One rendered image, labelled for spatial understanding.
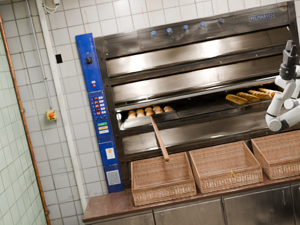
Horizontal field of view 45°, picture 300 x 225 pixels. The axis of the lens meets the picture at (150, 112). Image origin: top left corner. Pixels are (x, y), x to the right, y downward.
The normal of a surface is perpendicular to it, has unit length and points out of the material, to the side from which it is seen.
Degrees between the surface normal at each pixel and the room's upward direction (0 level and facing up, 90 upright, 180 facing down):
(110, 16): 90
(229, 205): 90
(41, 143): 90
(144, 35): 90
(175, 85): 70
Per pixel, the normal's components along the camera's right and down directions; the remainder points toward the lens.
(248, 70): -0.03, -0.20
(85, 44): 0.04, 0.14
